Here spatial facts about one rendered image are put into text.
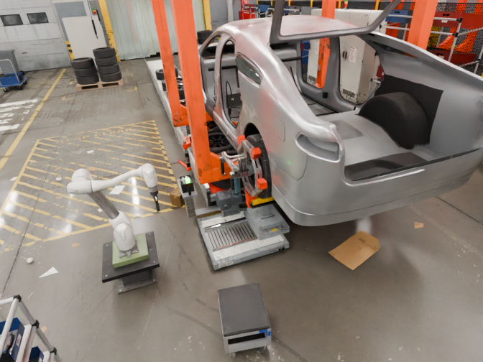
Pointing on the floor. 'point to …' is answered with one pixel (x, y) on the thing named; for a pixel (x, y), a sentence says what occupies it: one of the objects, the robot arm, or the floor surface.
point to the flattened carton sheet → (356, 249)
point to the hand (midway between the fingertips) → (157, 207)
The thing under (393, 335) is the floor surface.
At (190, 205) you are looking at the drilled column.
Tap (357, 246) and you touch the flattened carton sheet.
